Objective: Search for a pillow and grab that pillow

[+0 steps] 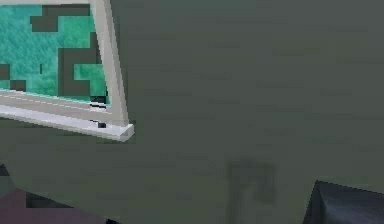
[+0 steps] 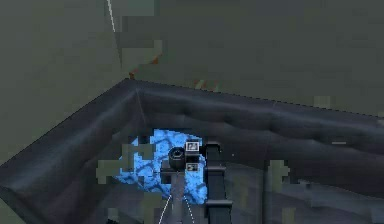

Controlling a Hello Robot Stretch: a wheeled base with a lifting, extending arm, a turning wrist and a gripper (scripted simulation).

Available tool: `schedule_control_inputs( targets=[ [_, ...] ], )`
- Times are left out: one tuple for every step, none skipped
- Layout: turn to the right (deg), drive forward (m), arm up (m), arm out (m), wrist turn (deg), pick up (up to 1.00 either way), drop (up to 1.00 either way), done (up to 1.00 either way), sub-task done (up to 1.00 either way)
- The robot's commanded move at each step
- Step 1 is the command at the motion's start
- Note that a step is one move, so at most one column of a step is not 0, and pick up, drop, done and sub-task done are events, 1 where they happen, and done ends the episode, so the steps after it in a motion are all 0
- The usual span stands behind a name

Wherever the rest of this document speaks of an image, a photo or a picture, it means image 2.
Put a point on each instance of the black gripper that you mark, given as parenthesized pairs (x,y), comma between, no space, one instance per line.
(176,157)

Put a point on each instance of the blue patterned pillow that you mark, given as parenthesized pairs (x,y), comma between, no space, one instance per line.
(153,156)

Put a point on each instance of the dark grey sofa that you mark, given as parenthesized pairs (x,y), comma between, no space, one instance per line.
(300,143)

